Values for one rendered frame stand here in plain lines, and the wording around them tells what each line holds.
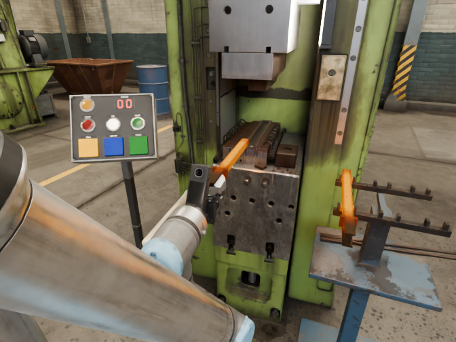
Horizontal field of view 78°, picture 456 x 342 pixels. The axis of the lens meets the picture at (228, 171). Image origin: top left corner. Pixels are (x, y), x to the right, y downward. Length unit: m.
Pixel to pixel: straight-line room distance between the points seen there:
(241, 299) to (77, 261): 1.49
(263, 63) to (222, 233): 0.79
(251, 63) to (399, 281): 0.93
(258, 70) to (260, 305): 1.18
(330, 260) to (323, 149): 0.48
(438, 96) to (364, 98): 6.05
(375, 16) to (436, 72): 6.00
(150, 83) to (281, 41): 4.77
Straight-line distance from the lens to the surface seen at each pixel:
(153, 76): 5.74
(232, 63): 1.17
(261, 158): 1.23
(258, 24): 1.14
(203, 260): 1.87
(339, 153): 1.35
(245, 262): 1.49
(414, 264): 1.27
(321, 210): 1.48
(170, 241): 0.56
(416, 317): 2.07
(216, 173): 0.81
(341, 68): 1.24
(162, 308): 0.35
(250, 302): 1.69
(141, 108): 1.29
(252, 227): 1.34
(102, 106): 1.32
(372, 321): 1.94
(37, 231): 0.23
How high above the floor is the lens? 1.43
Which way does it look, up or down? 26 degrees down
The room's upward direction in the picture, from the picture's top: straight up
